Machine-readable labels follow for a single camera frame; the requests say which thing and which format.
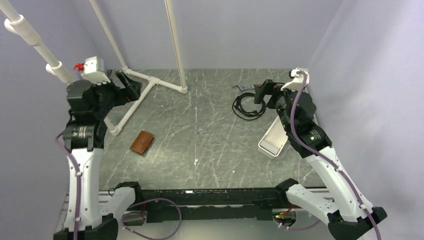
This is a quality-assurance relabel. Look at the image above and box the white pvc pipe frame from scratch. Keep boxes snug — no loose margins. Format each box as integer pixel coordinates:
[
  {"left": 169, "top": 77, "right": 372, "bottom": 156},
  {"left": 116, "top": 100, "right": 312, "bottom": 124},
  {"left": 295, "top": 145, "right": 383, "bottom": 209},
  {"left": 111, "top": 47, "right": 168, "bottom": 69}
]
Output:
[{"left": 0, "top": 0, "right": 189, "bottom": 137}]

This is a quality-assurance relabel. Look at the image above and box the brown leather card holder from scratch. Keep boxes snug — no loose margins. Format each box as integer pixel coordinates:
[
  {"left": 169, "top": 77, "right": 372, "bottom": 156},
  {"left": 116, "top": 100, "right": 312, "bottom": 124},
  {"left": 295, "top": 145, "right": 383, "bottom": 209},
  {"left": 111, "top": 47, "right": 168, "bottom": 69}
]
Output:
[{"left": 129, "top": 130, "right": 155, "bottom": 155}]

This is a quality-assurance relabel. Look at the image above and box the white plastic tray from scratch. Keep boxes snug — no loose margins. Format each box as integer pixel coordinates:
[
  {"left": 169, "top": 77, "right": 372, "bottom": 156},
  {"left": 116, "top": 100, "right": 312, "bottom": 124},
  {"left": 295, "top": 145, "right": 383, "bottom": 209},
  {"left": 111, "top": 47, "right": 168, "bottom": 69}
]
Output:
[{"left": 257, "top": 116, "right": 288, "bottom": 159}]

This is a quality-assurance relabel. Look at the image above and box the red handled adjustable wrench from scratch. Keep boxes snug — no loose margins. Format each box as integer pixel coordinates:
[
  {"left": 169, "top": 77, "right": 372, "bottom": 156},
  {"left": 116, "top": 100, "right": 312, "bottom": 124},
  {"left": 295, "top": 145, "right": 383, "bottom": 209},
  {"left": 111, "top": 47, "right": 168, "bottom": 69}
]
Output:
[{"left": 232, "top": 84, "right": 255, "bottom": 91}]

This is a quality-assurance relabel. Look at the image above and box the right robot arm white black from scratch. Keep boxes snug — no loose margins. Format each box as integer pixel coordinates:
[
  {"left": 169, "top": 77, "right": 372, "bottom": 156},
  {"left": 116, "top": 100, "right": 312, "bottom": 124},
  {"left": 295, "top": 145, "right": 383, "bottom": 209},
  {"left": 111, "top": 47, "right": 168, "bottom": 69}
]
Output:
[{"left": 254, "top": 79, "right": 388, "bottom": 240}]

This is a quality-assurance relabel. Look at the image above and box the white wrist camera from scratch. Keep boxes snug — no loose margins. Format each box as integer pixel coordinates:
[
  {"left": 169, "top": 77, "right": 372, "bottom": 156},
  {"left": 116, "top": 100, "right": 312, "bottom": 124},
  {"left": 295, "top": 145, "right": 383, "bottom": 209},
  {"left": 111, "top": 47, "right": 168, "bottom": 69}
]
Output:
[
  {"left": 280, "top": 67, "right": 310, "bottom": 91},
  {"left": 73, "top": 56, "right": 111, "bottom": 85}
]

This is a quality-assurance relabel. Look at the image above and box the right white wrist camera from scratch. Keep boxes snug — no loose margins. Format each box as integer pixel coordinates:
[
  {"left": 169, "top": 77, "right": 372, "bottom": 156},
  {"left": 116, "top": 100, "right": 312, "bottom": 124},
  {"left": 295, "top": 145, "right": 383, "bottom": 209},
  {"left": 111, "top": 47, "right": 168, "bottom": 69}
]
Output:
[{"left": 280, "top": 67, "right": 310, "bottom": 91}]

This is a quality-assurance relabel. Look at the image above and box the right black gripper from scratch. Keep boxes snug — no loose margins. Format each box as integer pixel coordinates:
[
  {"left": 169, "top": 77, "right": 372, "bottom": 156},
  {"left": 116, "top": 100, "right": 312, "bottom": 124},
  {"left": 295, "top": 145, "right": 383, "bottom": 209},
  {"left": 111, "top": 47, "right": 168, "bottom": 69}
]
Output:
[{"left": 253, "top": 79, "right": 302, "bottom": 132}]

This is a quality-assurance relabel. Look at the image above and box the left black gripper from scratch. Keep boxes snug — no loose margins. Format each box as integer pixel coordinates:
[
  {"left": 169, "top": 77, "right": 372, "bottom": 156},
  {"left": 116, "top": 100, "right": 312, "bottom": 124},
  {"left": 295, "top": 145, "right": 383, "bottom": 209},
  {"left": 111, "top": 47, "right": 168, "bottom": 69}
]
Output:
[{"left": 90, "top": 70, "right": 142, "bottom": 118}]

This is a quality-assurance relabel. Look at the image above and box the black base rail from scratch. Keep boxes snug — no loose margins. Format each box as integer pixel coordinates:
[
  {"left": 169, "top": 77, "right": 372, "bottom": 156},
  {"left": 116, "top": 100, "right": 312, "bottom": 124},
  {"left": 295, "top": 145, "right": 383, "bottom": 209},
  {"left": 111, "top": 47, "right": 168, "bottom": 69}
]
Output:
[{"left": 127, "top": 187, "right": 294, "bottom": 223}]

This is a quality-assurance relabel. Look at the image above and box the black coiled cable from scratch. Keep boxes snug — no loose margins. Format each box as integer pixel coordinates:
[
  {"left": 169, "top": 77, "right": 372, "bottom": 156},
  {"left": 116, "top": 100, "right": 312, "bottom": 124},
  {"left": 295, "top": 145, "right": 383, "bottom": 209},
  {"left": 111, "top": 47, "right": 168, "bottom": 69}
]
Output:
[{"left": 232, "top": 92, "right": 267, "bottom": 121}]

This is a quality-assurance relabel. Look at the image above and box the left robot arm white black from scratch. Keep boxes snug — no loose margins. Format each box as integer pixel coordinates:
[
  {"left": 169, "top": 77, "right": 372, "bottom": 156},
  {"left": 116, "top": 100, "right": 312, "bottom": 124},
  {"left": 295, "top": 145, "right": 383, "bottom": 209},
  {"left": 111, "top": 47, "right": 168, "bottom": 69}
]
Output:
[{"left": 53, "top": 71, "right": 144, "bottom": 240}]

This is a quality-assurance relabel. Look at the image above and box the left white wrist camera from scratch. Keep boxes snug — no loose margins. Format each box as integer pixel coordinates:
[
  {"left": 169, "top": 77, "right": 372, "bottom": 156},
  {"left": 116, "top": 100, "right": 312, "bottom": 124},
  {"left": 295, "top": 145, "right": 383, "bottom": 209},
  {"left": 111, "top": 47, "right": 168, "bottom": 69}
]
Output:
[{"left": 73, "top": 56, "right": 111, "bottom": 85}]

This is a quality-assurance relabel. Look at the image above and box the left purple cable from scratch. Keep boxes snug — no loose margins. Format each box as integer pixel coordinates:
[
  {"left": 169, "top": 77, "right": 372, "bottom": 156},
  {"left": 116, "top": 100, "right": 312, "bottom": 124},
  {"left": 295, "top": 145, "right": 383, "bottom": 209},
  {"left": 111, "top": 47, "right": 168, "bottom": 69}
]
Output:
[{"left": 54, "top": 132, "right": 182, "bottom": 240}]

